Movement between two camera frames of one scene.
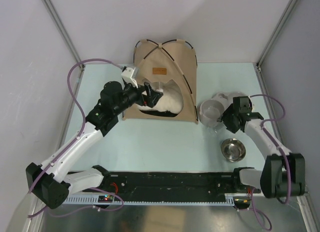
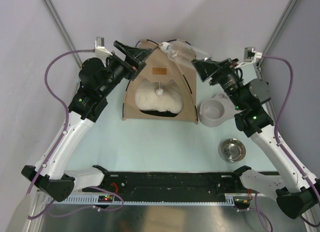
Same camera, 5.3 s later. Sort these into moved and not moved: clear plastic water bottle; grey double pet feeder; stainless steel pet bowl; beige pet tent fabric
Moved: clear plastic water bottle
Not moved: grey double pet feeder; beige pet tent fabric; stainless steel pet bowl
